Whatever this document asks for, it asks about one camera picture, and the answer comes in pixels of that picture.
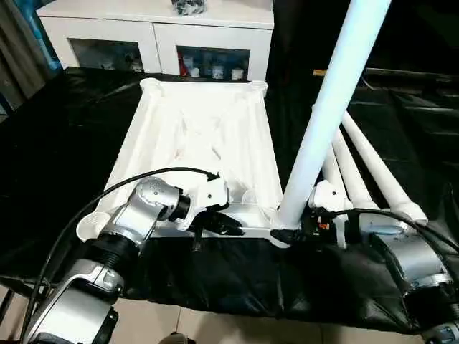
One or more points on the white plastic table leg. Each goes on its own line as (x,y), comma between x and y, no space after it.
(383,168)
(331,172)
(353,172)
(333,89)

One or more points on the white plastic table top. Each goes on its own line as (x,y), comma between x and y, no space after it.
(201,136)

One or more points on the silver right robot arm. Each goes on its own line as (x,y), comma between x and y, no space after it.
(412,258)

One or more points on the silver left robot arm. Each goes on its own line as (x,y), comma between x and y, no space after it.
(140,215)

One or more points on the black table mat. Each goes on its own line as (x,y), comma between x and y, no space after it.
(233,276)

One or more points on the small tan label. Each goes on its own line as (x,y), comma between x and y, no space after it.
(318,72)

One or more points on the white glass-door cabinet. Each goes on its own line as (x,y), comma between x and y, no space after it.
(154,36)

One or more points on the bag of black parts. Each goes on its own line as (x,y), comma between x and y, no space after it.
(189,8)

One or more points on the grey curtain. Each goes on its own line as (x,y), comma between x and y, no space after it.
(21,53)

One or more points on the black folding stand frame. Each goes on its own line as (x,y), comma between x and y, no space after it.
(10,294)

